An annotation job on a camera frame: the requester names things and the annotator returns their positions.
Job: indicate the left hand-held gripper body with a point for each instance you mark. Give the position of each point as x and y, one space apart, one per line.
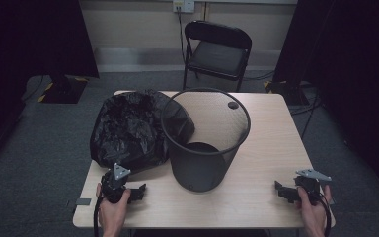
113 184

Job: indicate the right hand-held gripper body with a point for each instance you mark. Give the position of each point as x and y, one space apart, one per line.
309 184

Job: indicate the black plastic trash bag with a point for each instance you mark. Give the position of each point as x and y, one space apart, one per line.
128 131

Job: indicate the black mesh wastebasket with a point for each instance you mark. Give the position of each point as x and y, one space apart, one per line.
200 171

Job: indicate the person's left hand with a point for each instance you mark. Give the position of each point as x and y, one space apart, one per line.
112 214

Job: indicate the person's right hand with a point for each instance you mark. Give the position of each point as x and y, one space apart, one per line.
314 214

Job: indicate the grey tape piece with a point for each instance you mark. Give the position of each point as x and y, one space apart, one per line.
83 201

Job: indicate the black stand base striped tape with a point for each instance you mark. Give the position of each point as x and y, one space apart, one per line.
64 90
288 94

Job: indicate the black round table grommet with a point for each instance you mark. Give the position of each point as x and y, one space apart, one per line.
233 105

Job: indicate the dark curtain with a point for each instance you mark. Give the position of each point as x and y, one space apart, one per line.
352 65
29 39

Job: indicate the black folding chair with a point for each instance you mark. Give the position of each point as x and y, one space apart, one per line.
217 56

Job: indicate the white wall outlet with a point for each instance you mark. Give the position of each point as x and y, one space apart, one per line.
183 6

